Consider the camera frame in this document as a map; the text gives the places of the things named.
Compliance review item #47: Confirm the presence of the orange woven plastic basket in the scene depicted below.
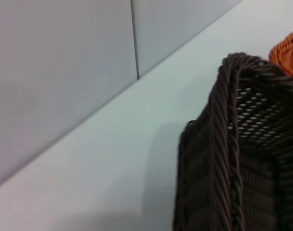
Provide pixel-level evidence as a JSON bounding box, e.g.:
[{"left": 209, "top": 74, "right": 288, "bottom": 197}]
[{"left": 268, "top": 27, "right": 293, "bottom": 80}]

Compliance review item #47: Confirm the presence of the dark brown woven basket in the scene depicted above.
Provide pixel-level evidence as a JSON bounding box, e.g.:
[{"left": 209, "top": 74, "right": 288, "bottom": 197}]
[{"left": 173, "top": 51, "right": 293, "bottom": 231}]

